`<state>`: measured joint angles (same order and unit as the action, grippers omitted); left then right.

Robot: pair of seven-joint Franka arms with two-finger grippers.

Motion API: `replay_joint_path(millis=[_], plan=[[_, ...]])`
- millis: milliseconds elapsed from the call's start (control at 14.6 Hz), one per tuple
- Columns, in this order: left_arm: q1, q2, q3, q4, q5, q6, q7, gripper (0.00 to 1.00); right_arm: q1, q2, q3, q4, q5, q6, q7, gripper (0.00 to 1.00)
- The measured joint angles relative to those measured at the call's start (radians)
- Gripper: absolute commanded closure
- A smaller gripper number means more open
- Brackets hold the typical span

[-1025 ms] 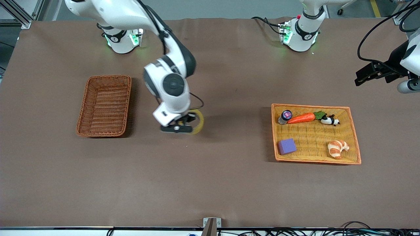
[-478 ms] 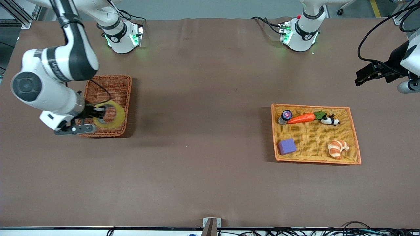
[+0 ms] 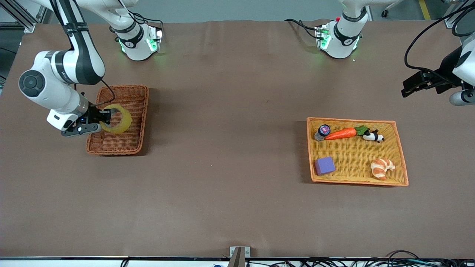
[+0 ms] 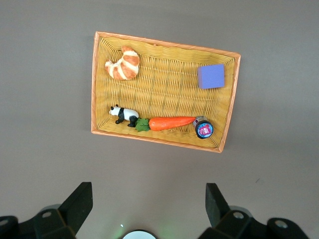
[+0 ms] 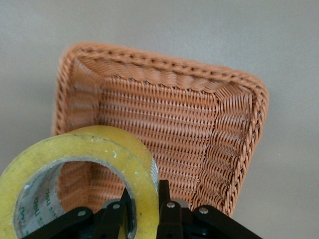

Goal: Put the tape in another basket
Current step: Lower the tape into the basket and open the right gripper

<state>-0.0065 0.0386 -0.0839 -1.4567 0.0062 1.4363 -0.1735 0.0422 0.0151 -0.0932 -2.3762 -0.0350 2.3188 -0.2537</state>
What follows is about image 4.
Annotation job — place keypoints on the orange toy carrot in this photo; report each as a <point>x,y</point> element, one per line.
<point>169,123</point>

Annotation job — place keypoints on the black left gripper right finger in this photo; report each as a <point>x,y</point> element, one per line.
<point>219,211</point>

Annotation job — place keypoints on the orange rimmed yellow wicker basket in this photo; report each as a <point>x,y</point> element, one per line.
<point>169,94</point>

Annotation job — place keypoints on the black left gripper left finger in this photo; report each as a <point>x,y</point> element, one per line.
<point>72,211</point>

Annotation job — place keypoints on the small jar with blue lid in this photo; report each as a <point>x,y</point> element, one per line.
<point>204,129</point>

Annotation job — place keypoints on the purple cube block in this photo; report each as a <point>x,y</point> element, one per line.
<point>211,76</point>

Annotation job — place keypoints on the toy panda figure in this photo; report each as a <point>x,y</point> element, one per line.
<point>127,114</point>

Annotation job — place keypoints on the toy croissant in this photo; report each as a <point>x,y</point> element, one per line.
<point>124,66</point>

